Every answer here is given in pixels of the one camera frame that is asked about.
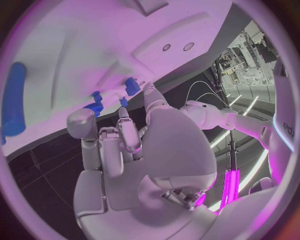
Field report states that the white cable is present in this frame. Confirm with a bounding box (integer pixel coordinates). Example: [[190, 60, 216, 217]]
[[186, 80, 231, 109], [195, 92, 230, 109]]

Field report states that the black lamp stand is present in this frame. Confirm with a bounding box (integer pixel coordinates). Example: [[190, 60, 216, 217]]
[[227, 129, 239, 171]]

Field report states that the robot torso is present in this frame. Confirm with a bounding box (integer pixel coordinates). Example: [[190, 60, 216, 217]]
[[267, 56, 297, 186]]

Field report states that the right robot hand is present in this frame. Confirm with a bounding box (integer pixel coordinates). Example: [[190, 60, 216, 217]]
[[66, 81, 219, 240]]

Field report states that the blue gear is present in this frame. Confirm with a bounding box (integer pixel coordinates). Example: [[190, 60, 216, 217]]
[[82, 102, 105, 119]]

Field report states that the white task board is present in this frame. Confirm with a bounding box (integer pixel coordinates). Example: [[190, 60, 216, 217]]
[[0, 0, 234, 157]]

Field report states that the blue block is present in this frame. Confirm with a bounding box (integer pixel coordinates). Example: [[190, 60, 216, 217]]
[[124, 77, 140, 97]]

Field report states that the workshop rack with equipment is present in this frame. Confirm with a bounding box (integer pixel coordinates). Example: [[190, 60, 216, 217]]
[[220, 20, 280, 98]]

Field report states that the blue peg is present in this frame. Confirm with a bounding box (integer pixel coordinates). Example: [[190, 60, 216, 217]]
[[91, 90, 104, 103]]

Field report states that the glowing light bar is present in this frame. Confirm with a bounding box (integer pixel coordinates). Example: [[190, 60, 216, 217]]
[[218, 168, 242, 214]]

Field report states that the long blue cylinder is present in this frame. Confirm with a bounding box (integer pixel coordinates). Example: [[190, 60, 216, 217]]
[[1, 62, 27, 137]]

